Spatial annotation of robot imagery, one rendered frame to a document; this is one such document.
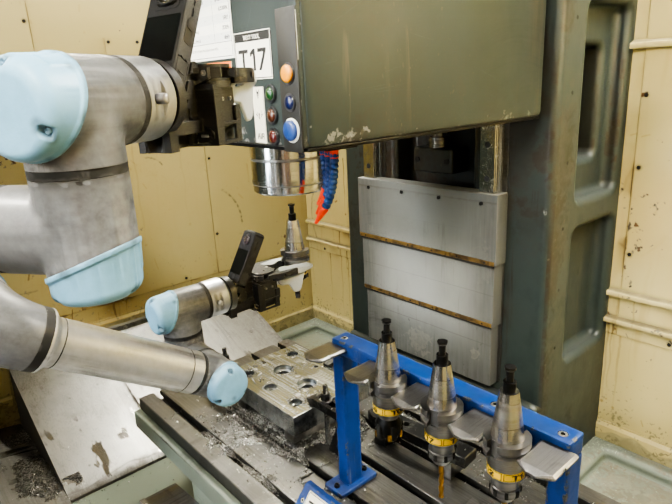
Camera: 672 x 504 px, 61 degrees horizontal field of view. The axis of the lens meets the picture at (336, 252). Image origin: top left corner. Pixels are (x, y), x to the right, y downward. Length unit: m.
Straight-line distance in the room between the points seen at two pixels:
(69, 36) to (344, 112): 1.35
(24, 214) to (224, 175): 1.84
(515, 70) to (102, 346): 0.91
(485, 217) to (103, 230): 1.08
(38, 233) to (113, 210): 0.06
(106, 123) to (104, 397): 1.63
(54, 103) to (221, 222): 1.92
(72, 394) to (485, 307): 1.32
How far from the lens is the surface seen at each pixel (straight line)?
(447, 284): 1.55
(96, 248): 0.47
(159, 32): 0.61
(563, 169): 1.40
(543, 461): 0.81
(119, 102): 0.48
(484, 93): 1.16
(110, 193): 0.47
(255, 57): 0.92
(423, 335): 1.67
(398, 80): 0.97
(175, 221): 2.24
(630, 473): 1.92
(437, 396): 0.86
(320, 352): 1.06
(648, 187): 1.67
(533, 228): 1.41
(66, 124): 0.44
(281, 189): 1.16
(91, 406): 2.02
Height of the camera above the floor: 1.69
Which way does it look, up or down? 17 degrees down
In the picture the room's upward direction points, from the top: 3 degrees counter-clockwise
